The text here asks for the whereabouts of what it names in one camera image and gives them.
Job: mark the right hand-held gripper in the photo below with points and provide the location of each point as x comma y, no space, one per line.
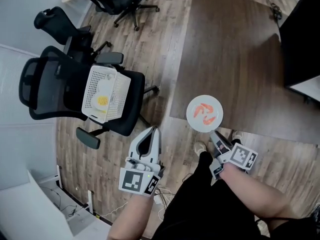
241,156

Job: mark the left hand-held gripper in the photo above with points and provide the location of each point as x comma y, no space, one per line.
132,180

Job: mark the white plate of shrimp food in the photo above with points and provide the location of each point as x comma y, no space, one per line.
192,120

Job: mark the white plate of yellow food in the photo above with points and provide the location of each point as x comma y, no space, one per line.
102,100

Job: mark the black fridge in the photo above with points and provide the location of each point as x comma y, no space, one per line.
300,46

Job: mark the person's left forearm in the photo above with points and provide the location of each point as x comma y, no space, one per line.
130,219

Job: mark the person's right forearm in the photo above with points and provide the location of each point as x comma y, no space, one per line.
257,194

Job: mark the person's right shoe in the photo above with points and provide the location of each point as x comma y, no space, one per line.
237,136

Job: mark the person's shoe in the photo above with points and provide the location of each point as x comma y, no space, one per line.
200,147
237,136

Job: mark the person's left shoe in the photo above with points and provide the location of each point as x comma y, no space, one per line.
200,147

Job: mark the white perforated plastic basket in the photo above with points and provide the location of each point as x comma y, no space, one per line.
120,96

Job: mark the white power strip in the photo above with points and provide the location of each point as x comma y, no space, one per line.
158,199

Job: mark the person's black trousers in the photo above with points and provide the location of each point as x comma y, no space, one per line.
205,209

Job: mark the plain white dish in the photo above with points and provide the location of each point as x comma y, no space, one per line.
103,86

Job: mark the black mesh office chair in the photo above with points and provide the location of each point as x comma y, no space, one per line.
57,89

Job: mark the white desk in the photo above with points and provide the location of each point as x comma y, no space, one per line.
30,214

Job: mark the black office chair with headrest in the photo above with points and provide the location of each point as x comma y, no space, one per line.
57,24

